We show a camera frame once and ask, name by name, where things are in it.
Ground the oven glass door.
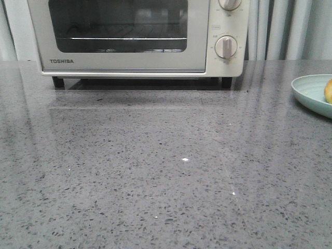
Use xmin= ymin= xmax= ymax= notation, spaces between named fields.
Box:
xmin=27 ymin=1 xmax=210 ymax=73

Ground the golden croissant bread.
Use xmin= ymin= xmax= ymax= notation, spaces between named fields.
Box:
xmin=324 ymin=79 xmax=332 ymax=104

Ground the lower oven knob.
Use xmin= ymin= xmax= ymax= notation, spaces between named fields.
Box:
xmin=215 ymin=36 xmax=237 ymax=59

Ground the oven knob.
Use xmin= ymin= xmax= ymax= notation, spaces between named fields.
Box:
xmin=215 ymin=36 xmax=237 ymax=59
xmin=218 ymin=0 xmax=242 ymax=11

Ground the white Toshiba toaster oven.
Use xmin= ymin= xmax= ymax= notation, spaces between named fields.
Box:
xmin=27 ymin=0 xmax=250 ymax=88

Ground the upper oven knob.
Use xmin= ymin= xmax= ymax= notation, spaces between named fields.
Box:
xmin=218 ymin=0 xmax=242 ymax=11

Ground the light green plate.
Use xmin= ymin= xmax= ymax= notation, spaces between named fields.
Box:
xmin=291 ymin=74 xmax=331 ymax=119

